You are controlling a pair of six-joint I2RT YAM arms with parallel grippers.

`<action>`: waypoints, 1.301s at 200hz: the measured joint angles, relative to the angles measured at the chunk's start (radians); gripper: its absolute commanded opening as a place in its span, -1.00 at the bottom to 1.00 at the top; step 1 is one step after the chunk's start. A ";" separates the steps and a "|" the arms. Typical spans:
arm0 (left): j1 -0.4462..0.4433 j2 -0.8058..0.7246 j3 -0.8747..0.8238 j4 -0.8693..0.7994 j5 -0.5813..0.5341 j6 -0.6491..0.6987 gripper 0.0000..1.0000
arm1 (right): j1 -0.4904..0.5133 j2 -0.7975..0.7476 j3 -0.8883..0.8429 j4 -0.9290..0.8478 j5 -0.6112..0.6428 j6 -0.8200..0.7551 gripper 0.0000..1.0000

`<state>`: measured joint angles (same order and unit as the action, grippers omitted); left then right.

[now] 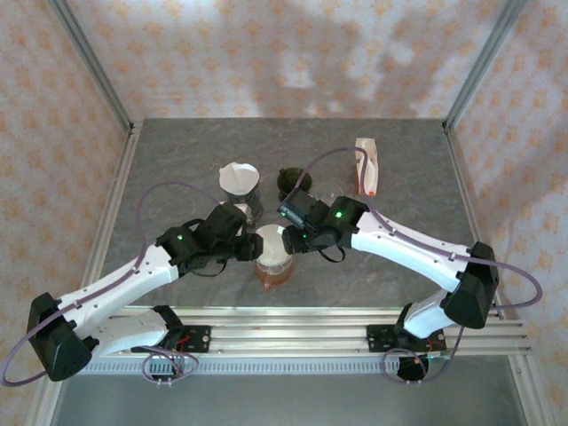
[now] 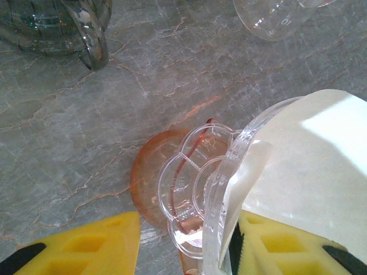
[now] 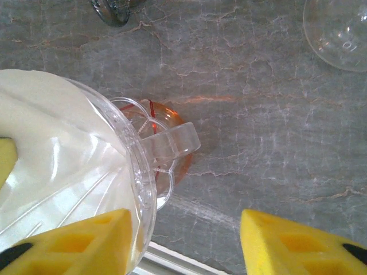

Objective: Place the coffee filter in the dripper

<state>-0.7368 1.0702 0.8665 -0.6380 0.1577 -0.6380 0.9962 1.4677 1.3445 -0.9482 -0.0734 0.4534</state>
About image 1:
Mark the white paper coffee filter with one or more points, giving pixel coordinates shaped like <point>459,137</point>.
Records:
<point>237,177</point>
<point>273,244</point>

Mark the clear dripper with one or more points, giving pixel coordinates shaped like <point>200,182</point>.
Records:
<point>275,265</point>

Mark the orange coffee filter box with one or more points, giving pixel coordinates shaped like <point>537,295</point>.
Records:
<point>373,177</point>

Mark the dark green dripper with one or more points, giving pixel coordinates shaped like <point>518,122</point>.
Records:
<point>290,179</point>

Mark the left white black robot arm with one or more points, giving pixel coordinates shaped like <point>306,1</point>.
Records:
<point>111,284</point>

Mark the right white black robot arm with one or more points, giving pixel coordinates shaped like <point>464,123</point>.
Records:
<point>399,248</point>

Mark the green circuit board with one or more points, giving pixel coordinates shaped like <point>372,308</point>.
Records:
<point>439,361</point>

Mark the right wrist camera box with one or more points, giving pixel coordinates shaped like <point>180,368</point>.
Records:
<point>295,208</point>

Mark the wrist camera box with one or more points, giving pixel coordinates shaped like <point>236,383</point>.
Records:
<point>224,219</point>
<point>295,208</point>

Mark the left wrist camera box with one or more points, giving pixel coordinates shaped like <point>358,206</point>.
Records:
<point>224,219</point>

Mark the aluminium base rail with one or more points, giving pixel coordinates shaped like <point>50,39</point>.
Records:
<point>288,333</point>

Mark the aluminium table side rail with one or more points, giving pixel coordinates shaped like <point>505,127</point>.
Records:
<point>125,155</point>
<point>453,155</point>

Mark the aluminium frame post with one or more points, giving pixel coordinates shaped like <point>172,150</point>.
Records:
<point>98,71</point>
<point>481,66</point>

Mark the aluminium frame leg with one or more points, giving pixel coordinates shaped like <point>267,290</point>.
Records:
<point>530,390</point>
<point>42,404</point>

